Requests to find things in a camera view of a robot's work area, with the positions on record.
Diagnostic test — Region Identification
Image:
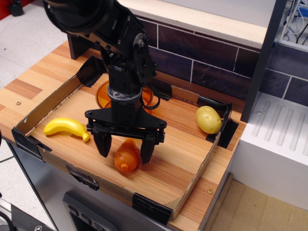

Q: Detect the orange transparent plastic pot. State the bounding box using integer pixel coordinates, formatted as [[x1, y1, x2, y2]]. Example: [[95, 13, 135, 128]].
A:
[[96, 81, 154, 112]]

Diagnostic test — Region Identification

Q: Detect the black object top left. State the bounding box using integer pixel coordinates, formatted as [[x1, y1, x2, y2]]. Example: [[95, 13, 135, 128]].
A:
[[7, 0, 24, 17]]

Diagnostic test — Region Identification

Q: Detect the cardboard fence with black tape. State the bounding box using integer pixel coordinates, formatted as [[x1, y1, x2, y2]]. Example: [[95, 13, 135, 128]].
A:
[[11, 55, 240, 226]]

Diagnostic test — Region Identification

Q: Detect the yellow toy banana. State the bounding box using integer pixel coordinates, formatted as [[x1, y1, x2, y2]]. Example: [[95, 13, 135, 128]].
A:
[[43, 117, 90, 142]]

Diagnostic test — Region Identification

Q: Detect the white toy sink drainboard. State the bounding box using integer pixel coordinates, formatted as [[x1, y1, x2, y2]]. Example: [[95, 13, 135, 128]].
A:
[[231, 93, 308, 210]]

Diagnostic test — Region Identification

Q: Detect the white cables top right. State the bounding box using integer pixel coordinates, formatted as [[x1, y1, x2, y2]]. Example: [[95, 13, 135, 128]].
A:
[[280, 0, 308, 45]]

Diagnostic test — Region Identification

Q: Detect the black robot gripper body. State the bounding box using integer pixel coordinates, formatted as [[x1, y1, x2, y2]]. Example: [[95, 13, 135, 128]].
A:
[[85, 95, 167, 144]]

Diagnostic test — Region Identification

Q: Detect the orange toy carrot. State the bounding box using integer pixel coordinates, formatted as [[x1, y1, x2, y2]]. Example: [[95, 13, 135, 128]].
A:
[[114, 139, 140, 172]]

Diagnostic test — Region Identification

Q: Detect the grey toy oven front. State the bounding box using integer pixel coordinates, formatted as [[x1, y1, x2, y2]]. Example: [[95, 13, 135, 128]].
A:
[[63, 192, 119, 231]]

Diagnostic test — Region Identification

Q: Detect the yellow-green toy potato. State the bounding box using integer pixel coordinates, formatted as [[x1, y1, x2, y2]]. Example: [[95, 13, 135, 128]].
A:
[[196, 106, 222, 134]]

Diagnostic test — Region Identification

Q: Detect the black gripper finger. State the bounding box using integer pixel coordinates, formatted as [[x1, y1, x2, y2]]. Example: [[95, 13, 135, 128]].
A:
[[93, 132, 112, 157], [141, 140, 155, 164]]

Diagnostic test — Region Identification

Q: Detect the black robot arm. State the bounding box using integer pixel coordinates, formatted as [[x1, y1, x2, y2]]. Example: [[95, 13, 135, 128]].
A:
[[43, 0, 167, 164]]

